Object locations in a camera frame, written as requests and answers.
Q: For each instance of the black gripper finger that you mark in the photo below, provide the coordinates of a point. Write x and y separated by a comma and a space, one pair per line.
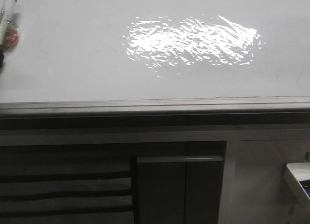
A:
1, 58

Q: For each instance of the white black whiteboard marker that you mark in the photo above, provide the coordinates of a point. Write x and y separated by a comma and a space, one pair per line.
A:
6, 13

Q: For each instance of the orange clear tape wrap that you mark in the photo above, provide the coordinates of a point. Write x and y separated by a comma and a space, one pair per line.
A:
12, 33

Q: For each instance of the grey fabric pocket organizer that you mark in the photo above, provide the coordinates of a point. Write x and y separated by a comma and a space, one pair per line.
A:
67, 187

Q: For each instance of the grey panel with white bar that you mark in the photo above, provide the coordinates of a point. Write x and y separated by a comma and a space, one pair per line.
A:
180, 182

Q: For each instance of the white plastic marker tray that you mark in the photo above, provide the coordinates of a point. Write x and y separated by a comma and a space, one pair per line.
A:
297, 176

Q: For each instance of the white whiteboard with frame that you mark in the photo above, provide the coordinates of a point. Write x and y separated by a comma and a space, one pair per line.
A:
134, 57

